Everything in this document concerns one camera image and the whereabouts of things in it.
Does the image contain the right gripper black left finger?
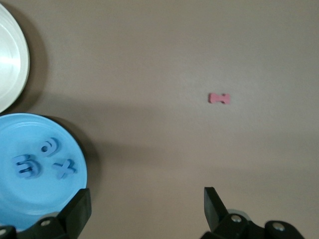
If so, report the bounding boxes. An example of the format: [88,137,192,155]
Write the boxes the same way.
[0,188,92,239]

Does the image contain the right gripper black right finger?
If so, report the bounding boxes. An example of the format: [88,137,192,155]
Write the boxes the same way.
[200,186,307,239]

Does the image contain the blue letter X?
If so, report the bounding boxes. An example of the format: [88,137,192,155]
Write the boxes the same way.
[52,159,78,180]

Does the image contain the blue number 6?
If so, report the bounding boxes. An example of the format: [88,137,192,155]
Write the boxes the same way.
[39,138,60,158]

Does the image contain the blue plate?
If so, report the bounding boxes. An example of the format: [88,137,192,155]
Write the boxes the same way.
[0,113,88,232]

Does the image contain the red letter I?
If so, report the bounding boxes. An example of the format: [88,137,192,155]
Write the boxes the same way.
[207,93,230,105]

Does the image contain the beige plate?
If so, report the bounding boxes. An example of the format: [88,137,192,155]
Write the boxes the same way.
[0,2,30,114]

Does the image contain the brown table cover sheet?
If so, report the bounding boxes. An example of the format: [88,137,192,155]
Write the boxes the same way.
[0,0,319,239]

